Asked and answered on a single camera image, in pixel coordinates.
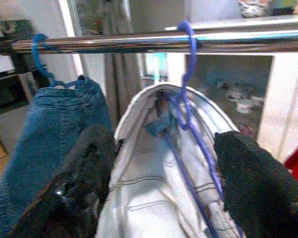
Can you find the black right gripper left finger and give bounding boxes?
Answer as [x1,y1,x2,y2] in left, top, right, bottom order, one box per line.
[9,125,117,238]

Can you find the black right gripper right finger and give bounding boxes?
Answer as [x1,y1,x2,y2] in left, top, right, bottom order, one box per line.
[213,130,298,238]

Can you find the light blue clothes hanger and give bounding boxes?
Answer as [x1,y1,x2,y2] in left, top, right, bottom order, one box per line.
[151,52,168,84]

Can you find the blue jeans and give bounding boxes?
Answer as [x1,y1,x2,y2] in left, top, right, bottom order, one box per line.
[0,75,114,238]

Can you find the white striped shirt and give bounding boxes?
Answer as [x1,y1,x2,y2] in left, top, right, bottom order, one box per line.
[95,81,243,238]

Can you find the white shelf unit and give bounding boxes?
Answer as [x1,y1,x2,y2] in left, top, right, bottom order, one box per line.
[165,14,298,163]

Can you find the chrome garment rack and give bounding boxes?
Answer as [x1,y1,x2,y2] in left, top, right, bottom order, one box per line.
[0,23,298,75]

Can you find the patterned object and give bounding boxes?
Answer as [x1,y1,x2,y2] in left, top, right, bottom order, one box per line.
[238,0,273,18]

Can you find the white door frame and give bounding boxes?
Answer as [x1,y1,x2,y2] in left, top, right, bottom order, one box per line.
[58,0,90,80]

